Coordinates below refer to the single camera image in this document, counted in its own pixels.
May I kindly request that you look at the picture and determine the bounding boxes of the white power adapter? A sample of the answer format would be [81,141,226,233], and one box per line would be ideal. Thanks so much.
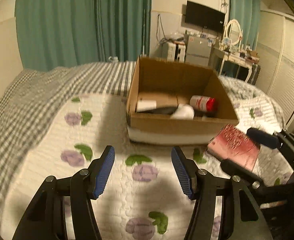
[136,100,157,112]

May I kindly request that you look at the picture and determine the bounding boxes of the brown cardboard box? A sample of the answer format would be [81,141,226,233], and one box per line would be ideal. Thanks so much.
[126,57,239,145]

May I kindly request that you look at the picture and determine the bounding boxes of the white round vanity mirror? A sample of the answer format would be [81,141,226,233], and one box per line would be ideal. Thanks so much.
[223,19,243,46]

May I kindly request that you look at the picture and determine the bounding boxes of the white floral quilt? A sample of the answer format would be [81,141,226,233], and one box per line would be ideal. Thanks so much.
[0,77,292,239]

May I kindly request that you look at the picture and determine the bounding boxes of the white dressing table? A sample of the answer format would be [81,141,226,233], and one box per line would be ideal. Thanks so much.
[208,45,261,85]

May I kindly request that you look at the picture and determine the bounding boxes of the small grey fridge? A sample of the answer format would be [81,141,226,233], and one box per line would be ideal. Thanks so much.
[185,36,212,67]

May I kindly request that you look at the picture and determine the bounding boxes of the white storage drawer unit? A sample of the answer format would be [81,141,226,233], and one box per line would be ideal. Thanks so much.
[161,42,186,62]

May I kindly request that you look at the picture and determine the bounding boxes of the teal curtain left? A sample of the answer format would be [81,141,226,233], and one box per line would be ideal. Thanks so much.
[15,0,151,72]

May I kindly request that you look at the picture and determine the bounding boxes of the white bottle with red cap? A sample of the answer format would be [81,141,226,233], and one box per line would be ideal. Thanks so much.
[189,95,218,113]

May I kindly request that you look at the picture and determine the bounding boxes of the black cylindrical bottle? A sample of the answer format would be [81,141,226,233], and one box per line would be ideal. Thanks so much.
[141,106,177,115]

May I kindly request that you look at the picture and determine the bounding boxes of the teal curtain right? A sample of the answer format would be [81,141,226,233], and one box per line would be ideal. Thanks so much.
[229,0,261,50]

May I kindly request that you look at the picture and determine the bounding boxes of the white handheld device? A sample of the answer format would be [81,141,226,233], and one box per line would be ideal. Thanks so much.
[170,103,194,120]

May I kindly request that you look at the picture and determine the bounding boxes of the teal curtain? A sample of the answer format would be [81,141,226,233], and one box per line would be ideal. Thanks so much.
[229,0,261,50]
[15,0,151,72]

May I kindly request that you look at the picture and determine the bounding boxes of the grey checked bedsheet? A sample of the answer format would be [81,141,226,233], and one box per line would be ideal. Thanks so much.
[0,61,136,219]

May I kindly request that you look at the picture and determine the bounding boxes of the white wardrobe sliding doors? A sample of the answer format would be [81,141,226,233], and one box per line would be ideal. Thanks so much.
[256,10,294,131]

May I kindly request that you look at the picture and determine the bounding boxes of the black wall television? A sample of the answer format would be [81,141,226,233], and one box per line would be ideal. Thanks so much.
[185,1,225,34]

